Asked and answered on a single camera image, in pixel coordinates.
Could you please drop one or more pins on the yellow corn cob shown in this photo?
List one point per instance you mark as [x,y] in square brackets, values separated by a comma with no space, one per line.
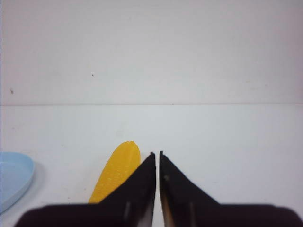
[124,160]

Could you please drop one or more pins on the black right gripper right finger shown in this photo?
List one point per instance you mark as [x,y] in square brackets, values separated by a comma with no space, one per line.
[186,205]

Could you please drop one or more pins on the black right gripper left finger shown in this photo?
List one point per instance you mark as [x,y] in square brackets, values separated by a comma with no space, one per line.
[129,205]

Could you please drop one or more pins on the light blue round plate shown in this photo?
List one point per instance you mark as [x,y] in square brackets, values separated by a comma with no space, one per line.
[16,174]

